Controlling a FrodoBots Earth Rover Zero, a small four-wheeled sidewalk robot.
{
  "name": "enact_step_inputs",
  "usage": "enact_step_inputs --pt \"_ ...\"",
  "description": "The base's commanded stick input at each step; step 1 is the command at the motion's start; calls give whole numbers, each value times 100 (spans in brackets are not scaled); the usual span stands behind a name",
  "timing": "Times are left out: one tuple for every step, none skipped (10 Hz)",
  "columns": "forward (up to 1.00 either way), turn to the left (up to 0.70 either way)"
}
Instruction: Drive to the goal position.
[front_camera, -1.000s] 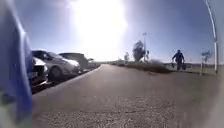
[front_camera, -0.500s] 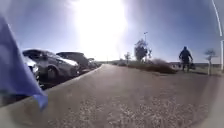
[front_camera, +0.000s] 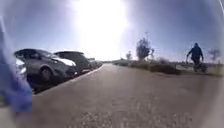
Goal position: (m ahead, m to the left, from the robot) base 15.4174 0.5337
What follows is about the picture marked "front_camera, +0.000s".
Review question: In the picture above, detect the row of parked cars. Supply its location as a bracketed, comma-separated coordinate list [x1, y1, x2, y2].
[87, 57, 105, 70]

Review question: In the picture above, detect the small tree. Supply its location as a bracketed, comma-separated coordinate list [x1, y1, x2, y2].
[125, 50, 133, 61]

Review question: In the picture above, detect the dark car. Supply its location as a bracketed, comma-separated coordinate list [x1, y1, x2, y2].
[53, 50, 93, 75]

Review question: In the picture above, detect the leafy tree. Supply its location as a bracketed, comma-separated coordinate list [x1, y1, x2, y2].
[135, 35, 155, 63]

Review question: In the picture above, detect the grey asphalt path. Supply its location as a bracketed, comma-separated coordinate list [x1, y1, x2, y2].
[0, 63, 224, 128]

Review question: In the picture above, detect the pale kerb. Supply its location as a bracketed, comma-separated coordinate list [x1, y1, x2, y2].
[32, 64, 106, 97]

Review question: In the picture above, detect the row of bushes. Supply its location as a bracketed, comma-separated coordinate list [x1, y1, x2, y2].
[111, 58, 183, 75]

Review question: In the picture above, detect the silver car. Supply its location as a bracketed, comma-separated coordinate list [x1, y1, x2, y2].
[13, 48, 78, 84]

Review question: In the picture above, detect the person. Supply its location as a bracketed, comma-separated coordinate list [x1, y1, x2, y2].
[185, 42, 208, 73]

